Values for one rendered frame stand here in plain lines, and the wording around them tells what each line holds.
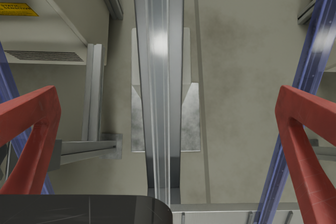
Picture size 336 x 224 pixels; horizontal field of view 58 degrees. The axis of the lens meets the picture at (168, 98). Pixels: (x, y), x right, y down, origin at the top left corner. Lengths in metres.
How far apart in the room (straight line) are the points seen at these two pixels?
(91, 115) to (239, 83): 0.58
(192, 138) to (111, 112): 0.31
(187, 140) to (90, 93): 0.43
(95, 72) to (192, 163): 0.50
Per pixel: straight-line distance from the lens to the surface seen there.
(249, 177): 1.16
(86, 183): 1.16
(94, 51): 0.86
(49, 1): 0.65
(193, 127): 1.11
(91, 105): 0.83
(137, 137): 1.11
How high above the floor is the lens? 1.11
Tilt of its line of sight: 82 degrees down
